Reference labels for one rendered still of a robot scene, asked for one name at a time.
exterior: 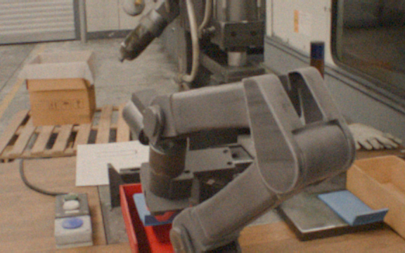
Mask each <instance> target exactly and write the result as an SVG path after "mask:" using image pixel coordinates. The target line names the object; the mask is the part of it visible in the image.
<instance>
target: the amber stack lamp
mask: <svg viewBox="0 0 405 253"><path fill-rule="evenodd" d="M309 67H314V68H316V69H317V70H318V71H319V73H323V72H324V70H325V69H324V68H325V58H322V59H314V58H309Z"/></svg>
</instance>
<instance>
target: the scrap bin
mask: <svg viewBox="0 0 405 253"><path fill-rule="evenodd" d="M120 193H121V203H122V215H123V219H124V224H125V228H126V229H127V235H128V238H129V244H130V247H131V253H175V252H174V248H173V246H172V242H171V239H170V231H171V230H172V229H173V228H172V227H173V223H164V224H158V225H153V226H144V224H143V221H141V219H140V216H139V212H138V209H137V206H136V205H135V202H134V198H133V195H135V194H142V193H143V190H142V183H133V184H127V185H121V186H120Z"/></svg>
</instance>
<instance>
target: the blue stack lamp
mask: <svg viewBox="0 0 405 253"><path fill-rule="evenodd" d="M309 47H310V48H309V57H310V58H314V59H322V58H325V52H326V50H325V44H324V45H311V44H310V46H309Z"/></svg>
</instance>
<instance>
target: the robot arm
mask: <svg viewBox="0 0 405 253"><path fill-rule="evenodd" d="M298 88H299V92H300V94H299V92H298ZM300 99H302V106H301V100H300ZM302 108H303V113H304V120H305V125H303V124H302V121H301V119H300V118H301V116H302ZM122 118H123V120H124V122H125V123H126V124H127V126H128V127H129V128H130V129H131V131H132V132H133V133H134V135H135V137H136V139H137V140H138V142H139V143H140V144H141V145H144V146H149V156H148V162H142V163H141V168H140V180H141V183H142V190H143V196H144V200H145V205H146V209H147V210H148V211H149V212H150V215H151V216H155V217H156V219H157V220H158V221H166V220H167V219H168V218H169V217H170V216H171V215H173V213H175V212H177V213H178V215H177V216H176V217H175V218H174V221H173V227H172V228H173V229H172V230H171V231H170V239H171V242H172V246H173V248H174V252H175V253H242V250H241V248H240V244H239V241H238V238H239V237H240V236H242V235H241V234H240V232H242V231H243V230H244V227H245V226H247V225H248V224H250V223H252V222H253V221H255V220H257V219H258V218H259V217H262V216H263V215H264V214H266V213H267V212H269V211H271V210H272V209H273V208H274V207H276V206H278V205H279V204H280V203H283V202H284V201H286V200H287V199H289V198H291V197H294V196H296V195H297V194H298V193H301V192H302V191H303V190H306V189H307V188H308V187H310V186H312V185H313V187H316V186H319V185H322V184H324V182H326V181H327V180H328V179H331V178H332V177H334V176H335V175H337V174H340V173H342V172H345V171H347V170H348V169H350V167H351V166H352V164H353V162H354V160H355V157H356V144H355V141H354V137H353V135H352V133H351V131H350V130H349V127H348V126H347V124H346V121H345V119H344V117H343V116H342V114H341V112H340V111H339V109H338V107H337V105H336V104H335V101H334V99H333V97H332V96H331V94H330V91H329V90H328V88H327V86H326V83H325V82H324V80H323V78H322V76H321V75H320V73H319V71H318V70H317V69H316V68H314V67H303V68H300V69H295V70H288V71H287V72H286V74H284V75H279V76H275V75H274V74H264V75H260V76H255V77H252V78H248V79H243V80H242V82H238V83H233V84H225V85H220V86H211V87H205V88H199V89H192V90H187V91H180V92H176V93H172V94H168V95H163V96H159V95H158V93H157V91H156V90H155V89H154V88H152V89H144V90H140V91H136V92H133V93H132V95H131V100H130V101H129V102H127V103H126V105H125V106H124V108H123V110H122ZM237 128H250V129H251V134H252V142H253V146H254V151H255V159H254V162H253V163H252V164H251V165H250V167H249V168H248V169H246V170H245V171H244V172H243V173H242V174H241V175H240V176H238V177H237V178H236V179H234V180H233V175H234V171H235V168H236V167H235V164H234V161H233V158H232V156H231V154H230V152H229V147H225V148H211V149H205V150H197V151H189V152H186V151H187V144H188V140H187V138H192V137H195V136H198V135H200V134H201V131H205V130H213V129H237ZM194 175H195V176H196V178H197V179H198V180H199V181H200V182H203V183H206V184H209V185H211V186H214V187H216V188H221V187H222V186H223V185H224V184H225V183H227V182H231V180H233V181H232V182H231V183H230V184H228V185H227V186H226V187H225V188H224V189H222V190H221V191H220V192H219V193H217V194H216V195H214V196H213V197H211V199H209V200H207V201H205V202H203V203H201V204H200V205H196V206H194V207H191V203H190V200H189V198H190V197H191V193H192V188H193V179H194ZM163 212H165V214H164V215H162V213H163Z"/></svg>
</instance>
